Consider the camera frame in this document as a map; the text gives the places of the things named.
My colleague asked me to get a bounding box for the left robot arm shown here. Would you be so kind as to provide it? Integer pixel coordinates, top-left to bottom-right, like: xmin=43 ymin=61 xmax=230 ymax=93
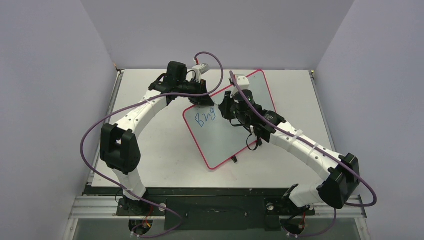
xmin=100 ymin=61 xmax=215 ymax=215

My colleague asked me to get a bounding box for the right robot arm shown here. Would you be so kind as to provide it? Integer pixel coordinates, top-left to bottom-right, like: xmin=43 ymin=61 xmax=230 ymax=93
xmin=218 ymin=89 xmax=360 ymax=214

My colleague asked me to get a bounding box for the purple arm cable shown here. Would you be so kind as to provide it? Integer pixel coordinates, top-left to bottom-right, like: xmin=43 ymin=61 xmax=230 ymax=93
xmin=80 ymin=51 xmax=225 ymax=239
xmin=229 ymin=70 xmax=378 ymax=239

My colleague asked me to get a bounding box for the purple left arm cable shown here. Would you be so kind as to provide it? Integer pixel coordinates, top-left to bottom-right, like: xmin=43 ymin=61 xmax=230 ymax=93
xmin=80 ymin=51 xmax=225 ymax=239

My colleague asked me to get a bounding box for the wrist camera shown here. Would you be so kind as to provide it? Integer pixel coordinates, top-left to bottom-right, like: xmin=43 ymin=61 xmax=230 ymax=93
xmin=231 ymin=74 xmax=250 ymax=91
xmin=191 ymin=63 xmax=210 ymax=83

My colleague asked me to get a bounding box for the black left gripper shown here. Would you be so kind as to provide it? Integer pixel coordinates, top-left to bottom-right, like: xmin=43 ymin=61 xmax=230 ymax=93
xmin=176 ymin=78 xmax=214 ymax=106

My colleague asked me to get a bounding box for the pink framed whiteboard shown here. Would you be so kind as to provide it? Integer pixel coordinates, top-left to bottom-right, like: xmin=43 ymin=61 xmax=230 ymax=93
xmin=182 ymin=84 xmax=256 ymax=170

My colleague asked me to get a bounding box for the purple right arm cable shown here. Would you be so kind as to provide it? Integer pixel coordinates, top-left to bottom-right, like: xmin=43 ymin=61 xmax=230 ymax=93
xmin=229 ymin=70 xmax=378 ymax=239

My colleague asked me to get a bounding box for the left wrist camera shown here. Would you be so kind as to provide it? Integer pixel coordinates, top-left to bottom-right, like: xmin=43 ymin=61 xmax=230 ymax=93
xmin=191 ymin=63 xmax=210 ymax=83

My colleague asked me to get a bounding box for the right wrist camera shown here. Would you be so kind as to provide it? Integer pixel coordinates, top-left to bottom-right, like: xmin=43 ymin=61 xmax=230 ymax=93
xmin=231 ymin=74 xmax=250 ymax=91

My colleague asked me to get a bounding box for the black table front rail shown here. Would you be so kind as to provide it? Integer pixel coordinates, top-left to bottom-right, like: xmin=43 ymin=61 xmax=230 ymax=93
xmin=83 ymin=186 xmax=316 ymax=235

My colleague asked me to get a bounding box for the aluminium frame rail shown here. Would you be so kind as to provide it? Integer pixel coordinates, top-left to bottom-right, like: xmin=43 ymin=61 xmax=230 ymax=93
xmin=69 ymin=196 xmax=118 ymax=219

